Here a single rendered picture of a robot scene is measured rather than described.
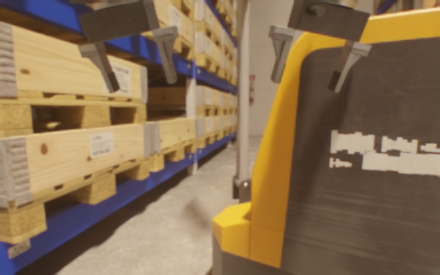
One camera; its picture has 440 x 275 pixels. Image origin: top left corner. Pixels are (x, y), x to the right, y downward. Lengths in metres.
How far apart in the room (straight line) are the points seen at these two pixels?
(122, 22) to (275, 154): 0.44
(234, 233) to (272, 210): 0.15
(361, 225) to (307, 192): 0.13
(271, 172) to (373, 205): 0.23
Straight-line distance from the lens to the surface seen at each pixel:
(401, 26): 0.60
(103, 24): 0.49
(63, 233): 1.20
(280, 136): 0.59
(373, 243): 0.65
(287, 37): 0.46
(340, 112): 0.57
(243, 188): 0.94
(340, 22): 0.49
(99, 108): 1.16
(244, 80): 0.92
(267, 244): 0.69
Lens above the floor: 0.70
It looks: 7 degrees down
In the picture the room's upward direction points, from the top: straight up
